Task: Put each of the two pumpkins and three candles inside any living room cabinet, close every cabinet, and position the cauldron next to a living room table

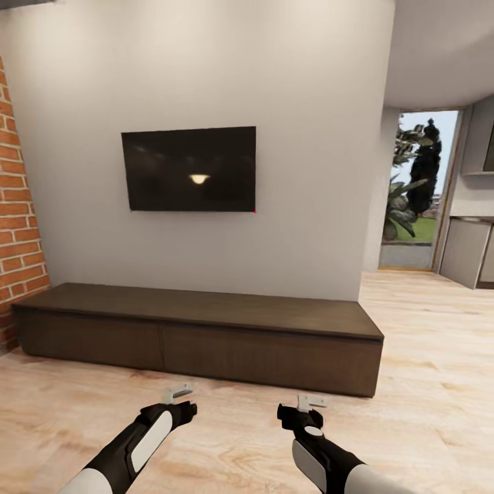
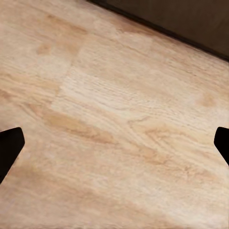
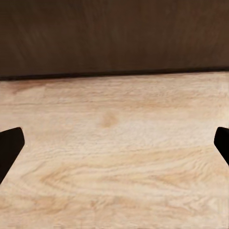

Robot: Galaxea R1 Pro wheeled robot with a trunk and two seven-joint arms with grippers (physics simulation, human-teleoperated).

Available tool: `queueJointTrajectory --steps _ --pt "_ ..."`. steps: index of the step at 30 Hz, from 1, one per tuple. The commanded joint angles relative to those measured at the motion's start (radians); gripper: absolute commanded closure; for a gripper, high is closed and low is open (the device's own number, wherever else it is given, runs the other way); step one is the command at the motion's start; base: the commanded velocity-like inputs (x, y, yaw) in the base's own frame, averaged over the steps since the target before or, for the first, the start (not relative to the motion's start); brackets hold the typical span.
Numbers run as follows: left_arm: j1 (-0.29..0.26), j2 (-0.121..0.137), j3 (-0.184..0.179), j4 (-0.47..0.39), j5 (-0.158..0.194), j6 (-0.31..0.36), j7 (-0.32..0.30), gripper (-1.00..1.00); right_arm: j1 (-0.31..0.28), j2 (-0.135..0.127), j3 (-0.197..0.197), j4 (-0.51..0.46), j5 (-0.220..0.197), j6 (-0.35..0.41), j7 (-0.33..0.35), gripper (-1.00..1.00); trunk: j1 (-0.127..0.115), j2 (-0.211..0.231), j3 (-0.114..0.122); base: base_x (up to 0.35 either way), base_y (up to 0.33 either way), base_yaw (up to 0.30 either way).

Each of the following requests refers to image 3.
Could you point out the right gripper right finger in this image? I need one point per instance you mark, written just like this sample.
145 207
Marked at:
221 141

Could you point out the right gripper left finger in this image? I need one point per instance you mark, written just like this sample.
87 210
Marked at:
11 143

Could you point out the cabinet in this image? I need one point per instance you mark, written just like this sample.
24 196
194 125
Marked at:
79 38

